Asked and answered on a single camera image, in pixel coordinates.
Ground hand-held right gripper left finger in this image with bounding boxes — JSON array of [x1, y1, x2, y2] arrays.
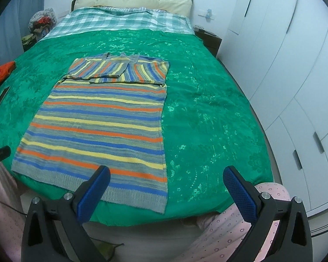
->
[[21, 165, 111, 262]]

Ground dark wooden nightstand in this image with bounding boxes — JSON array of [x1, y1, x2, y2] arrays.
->
[[194, 27, 222, 58]]

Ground cream padded headboard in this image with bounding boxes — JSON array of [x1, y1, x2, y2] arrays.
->
[[71, 0, 194, 17]]

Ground small wall shelf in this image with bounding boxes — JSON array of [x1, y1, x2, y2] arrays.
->
[[198, 9, 216, 21]]

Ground pink dotted pajama pants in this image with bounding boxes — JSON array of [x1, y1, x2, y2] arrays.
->
[[0, 169, 291, 262]]

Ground long black wardrobe handle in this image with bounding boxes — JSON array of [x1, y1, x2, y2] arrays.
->
[[286, 0, 299, 33], [244, 0, 255, 17]]

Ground striped knit sweater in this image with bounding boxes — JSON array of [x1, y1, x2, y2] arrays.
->
[[11, 52, 170, 214]]

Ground green shiny bedspread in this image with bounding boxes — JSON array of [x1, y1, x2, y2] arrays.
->
[[0, 29, 275, 227]]

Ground pile of clothes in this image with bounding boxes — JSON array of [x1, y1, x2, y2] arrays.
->
[[21, 29, 49, 51]]

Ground dark green cloth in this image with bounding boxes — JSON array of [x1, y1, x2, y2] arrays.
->
[[97, 240, 124, 262]]

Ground orange knit cloth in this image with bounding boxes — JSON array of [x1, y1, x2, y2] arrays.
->
[[0, 61, 16, 99]]

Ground black cable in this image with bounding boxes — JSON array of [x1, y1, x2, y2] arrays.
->
[[0, 195, 26, 217]]

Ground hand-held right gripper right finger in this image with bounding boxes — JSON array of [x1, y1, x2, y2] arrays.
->
[[223, 165, 313, 262]]

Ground blue curtain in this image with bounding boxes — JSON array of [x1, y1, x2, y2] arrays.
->
[[0, 0, 48, 69]]

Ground green checked blanket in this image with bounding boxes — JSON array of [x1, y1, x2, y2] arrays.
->
[[37, 6, 196, 43]]

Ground white wardrobe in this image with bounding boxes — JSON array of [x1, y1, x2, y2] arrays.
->
[[219, 0, 328, 238]]

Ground short black wardrobe handle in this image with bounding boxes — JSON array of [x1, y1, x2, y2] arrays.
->
[[313, 132, 324, 154], [292, 151, 302, 170]]

